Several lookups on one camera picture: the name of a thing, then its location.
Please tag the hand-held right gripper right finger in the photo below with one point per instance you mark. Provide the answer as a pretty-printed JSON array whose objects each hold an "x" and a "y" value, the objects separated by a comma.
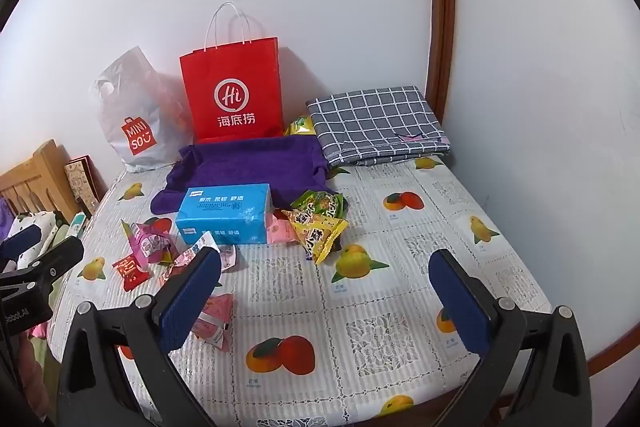
[{"x": 460, "y": 307}]

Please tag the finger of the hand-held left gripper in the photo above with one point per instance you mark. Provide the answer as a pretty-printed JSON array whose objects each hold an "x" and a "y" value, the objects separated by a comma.
[
  {"x": 22, "y": 239},
  {"x": 50, "y": 259}
]

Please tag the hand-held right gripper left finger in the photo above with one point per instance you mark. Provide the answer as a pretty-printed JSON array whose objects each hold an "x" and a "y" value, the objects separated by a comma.
[{"x": 187, "y": 302}]

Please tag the red white snack packet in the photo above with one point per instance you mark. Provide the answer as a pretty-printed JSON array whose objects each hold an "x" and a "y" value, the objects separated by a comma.
[{"x": 217, "y": 312}]

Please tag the pink red snack packet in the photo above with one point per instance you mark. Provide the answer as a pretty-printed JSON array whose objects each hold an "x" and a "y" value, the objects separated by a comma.
[{"x": 180, "y": 259}]

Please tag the pale pink white snack packet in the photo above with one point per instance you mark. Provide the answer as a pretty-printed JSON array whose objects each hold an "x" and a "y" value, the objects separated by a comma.
[{"x": 226, "y": 254}]

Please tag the light pink snack packet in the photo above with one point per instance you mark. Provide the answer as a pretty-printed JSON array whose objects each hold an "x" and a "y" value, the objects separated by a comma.
[{"x": 280, "y": 231}]

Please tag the yellow triangular snack packet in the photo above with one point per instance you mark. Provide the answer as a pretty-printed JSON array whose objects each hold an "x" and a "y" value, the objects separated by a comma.
[{"x": 317, "y": 232}]

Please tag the green snack packet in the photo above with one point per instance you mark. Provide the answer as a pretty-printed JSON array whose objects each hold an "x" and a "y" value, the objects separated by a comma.
[{"x": 320, "y": 203}]

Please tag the black spotted white cloth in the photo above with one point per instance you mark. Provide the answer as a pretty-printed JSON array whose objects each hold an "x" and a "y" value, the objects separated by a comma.
[{"x": 44, "y": 219}]

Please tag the pale green tube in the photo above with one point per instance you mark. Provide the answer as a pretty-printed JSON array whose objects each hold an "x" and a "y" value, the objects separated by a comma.
[{"x": 77, "y": 225}]

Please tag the wooden headboard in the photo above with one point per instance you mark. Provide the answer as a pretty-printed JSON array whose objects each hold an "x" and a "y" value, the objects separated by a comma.
[{"x": 40, "y": 172}]

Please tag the patterned brown box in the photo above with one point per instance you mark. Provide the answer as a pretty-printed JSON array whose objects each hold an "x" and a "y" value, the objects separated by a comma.
[{"x": 80, "y": 182}]

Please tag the blue tissue pack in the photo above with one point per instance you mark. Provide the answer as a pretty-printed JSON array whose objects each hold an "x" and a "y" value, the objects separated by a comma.
[{"x": 220, "y": 212}]

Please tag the purple towel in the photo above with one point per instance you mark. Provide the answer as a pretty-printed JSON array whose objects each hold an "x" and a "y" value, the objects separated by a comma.
[{"x": 240, "y": 164}]

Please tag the white plastic bag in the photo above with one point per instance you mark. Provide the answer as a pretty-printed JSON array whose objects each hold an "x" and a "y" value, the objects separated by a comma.
[{"x": 135, "y": 117}]

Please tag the grey checked folded cloth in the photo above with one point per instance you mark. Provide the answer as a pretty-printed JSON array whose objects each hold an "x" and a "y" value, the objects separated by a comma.
[{"x": 375, "y": 122}]

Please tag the yellow green snack bag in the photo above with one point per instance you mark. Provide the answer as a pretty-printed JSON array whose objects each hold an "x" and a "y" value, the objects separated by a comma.
[{"x": 301, "y": 125}]

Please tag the red paper bag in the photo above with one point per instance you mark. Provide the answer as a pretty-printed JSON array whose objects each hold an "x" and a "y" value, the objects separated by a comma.
[{"x": 230, "y": 82}]

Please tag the wooden door frame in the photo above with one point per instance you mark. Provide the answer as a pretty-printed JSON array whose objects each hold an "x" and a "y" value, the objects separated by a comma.
[{"x": 440, "y": 7}]

